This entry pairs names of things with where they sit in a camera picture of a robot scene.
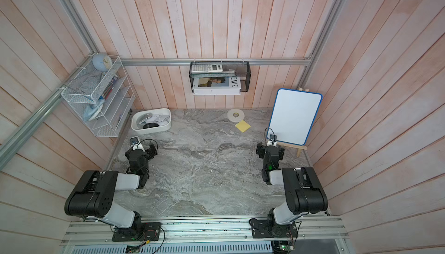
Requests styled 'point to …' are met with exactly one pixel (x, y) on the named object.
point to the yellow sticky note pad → (243, 126)
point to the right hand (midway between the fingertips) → (270, 142)
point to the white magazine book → (216, 86)
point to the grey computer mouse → (143, 117)
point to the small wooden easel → (298, 147)
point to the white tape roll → (236, 115)
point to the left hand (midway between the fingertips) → (144, 145)
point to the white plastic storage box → (138, 129)
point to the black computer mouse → (150, 125)
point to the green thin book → (213, 75)
